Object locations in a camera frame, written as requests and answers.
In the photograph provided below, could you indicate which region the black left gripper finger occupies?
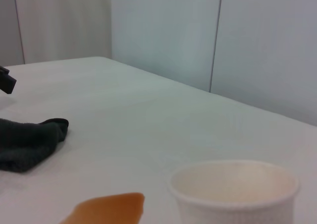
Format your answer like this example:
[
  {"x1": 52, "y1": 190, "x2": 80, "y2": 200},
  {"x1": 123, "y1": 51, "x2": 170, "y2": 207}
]
[{"x1": 0, "y1": 65, "x2": 17, "y2": 95}]

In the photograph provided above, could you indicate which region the dark rag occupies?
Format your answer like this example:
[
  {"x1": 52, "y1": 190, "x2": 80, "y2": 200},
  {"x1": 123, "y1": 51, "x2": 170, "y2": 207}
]
[{"x1": 0, "y1": 118, "x2": 69, "y2": 173}]

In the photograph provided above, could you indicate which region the clear plastic cup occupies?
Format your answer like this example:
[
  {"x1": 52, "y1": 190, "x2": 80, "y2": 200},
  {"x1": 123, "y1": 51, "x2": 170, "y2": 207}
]
[{"x1": 168, "y1": 159, "x2": 301, "y2": 224}]

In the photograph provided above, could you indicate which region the orange-brown liquid stain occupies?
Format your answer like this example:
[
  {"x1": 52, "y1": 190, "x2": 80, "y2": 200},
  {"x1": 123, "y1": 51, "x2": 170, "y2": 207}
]
[{"x1": 59, "y1": 192, "x2": 146, "y2": 224}]

